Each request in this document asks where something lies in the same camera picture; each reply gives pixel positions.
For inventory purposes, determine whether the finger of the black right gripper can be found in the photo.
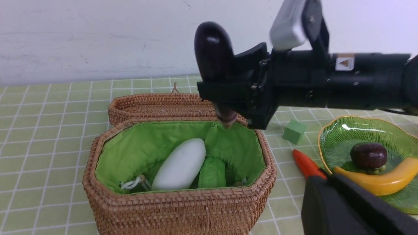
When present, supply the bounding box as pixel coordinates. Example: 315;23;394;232
233;42;269;82
197;81;262;110

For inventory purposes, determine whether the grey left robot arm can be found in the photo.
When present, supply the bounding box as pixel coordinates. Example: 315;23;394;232
301;175;418;235

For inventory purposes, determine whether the green checkered tablecloth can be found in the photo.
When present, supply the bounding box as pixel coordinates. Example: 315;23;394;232
0;75;417;235

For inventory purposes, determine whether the green leaf-shaped glass plate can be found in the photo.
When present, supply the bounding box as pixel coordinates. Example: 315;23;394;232
317;116;418;215

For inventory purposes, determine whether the white radish toy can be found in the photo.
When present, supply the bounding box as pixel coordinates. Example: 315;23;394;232
151;138;206;191

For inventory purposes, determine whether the yellow banana toy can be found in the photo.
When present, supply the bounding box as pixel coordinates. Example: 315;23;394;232
333;157;418;196

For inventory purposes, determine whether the orange carrot toy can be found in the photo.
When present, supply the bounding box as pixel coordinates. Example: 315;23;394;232
292;149;327;180

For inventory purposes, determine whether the woven rattan basket lid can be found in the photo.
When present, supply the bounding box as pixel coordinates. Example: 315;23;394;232
108;82;249;126

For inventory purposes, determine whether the purple eggplant toy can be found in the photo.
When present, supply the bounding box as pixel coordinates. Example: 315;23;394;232
194;22;238;129

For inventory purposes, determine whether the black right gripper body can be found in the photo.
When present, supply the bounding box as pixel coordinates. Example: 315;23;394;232
247;50;330;130

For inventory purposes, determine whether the green foam cube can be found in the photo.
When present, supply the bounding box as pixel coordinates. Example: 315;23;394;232
282;119;306;145

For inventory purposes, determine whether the woven rattan basket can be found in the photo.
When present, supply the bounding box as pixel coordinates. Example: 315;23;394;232
82;117;277;235

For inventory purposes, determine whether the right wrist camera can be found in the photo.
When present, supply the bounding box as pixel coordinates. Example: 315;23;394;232
270;0;330;56

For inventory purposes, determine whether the dark purple mangosteen toy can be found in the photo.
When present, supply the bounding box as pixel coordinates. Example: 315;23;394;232
350;142;388;171

